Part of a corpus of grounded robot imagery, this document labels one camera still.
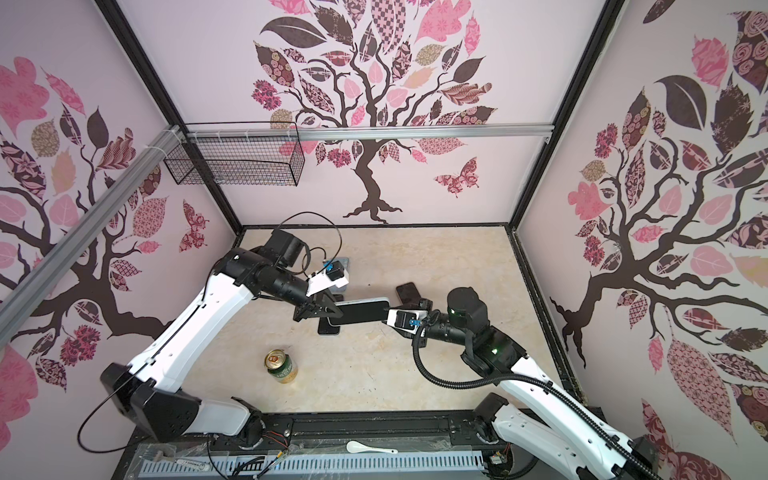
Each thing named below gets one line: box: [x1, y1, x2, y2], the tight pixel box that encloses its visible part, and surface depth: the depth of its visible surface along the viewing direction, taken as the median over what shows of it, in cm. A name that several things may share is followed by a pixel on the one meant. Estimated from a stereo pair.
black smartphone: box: [317, 317, 341, 335], surface depth 94 cm
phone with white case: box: [328, 297, 391, 326], surface depth 67 cm
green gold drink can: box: [264, 349, 299, 385], surface depth 77 cm
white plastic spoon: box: [346, 440, 399, 454], surface depth 72 cm
